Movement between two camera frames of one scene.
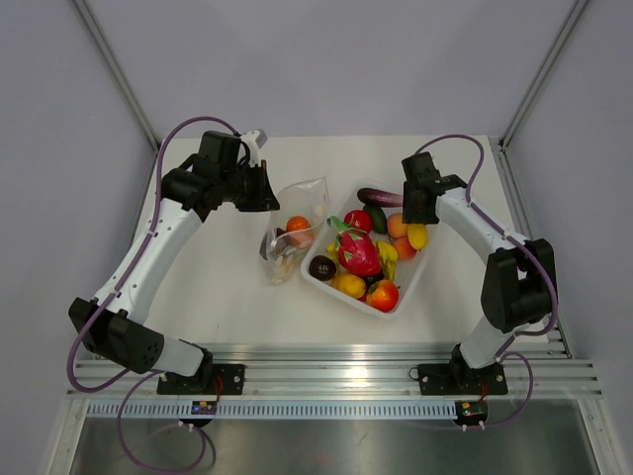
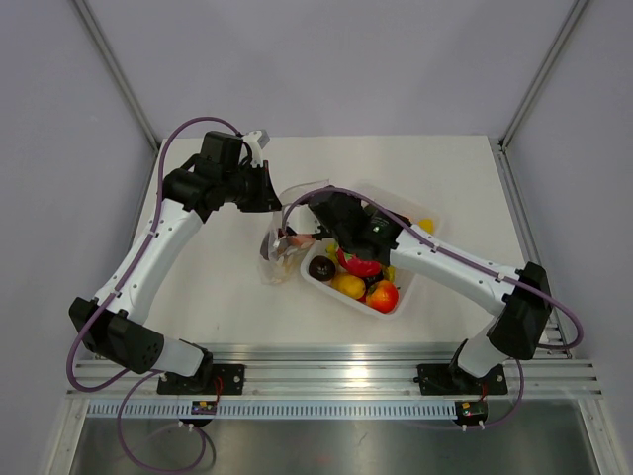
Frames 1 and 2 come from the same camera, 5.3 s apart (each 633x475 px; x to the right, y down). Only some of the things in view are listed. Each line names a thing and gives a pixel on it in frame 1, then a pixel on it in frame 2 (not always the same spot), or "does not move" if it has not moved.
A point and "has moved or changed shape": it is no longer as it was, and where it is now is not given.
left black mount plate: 214,379 does not move
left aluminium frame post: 118,72 does not move
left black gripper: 264,193 does not move
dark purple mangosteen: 321,268 does not move
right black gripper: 408,215 → 357,202
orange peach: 404,248 has moved or changed shape
